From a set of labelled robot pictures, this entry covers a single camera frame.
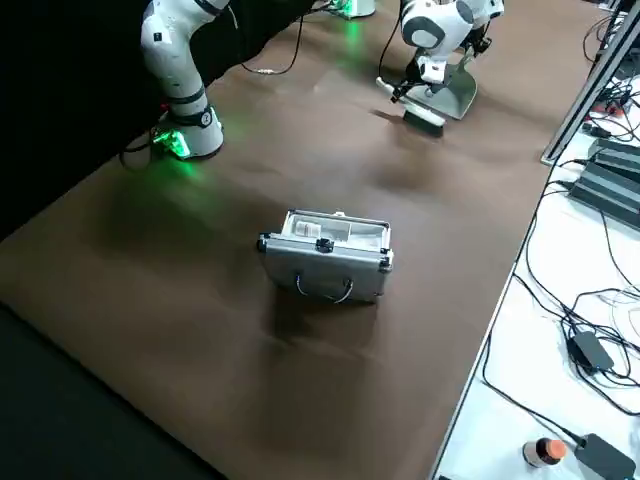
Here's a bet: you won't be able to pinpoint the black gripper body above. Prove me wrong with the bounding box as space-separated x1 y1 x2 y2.
403 58 444 99
467 19 495 52

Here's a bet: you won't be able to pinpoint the white hand brush black bristles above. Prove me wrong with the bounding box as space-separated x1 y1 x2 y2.
375 76 445 140

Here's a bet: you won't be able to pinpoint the pale grey plastic dustpan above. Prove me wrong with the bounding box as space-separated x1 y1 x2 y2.
428 52 480 122

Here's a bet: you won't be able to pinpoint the small dark grey metal box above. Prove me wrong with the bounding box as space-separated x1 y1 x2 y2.
591 137 640 169

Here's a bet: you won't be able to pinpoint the large dark grey metal box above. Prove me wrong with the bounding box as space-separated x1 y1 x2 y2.
568 158 640 227

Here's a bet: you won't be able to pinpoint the silver aluminium case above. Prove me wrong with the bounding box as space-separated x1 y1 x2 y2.
256 209 397 306

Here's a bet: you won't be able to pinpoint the black power adapter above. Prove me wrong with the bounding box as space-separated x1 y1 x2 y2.
571 330 616 372
573 446 638 480

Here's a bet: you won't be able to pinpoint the brown bottle with orange cap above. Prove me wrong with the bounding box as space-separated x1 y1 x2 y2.
521 436 568 470

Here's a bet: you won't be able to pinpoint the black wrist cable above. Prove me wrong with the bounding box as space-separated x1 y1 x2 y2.
376 27 401 84

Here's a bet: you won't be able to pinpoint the aluminium profile post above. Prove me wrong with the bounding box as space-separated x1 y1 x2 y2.
539 0 640 165

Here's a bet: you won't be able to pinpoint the black cable with metal connector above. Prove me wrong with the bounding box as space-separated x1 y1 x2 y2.
239 13 307 77

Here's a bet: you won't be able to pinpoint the black base cable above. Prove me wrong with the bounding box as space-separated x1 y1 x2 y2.
118 130 162 174

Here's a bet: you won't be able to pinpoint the black desk cable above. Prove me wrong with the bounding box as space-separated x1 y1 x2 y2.
480 329 587 459

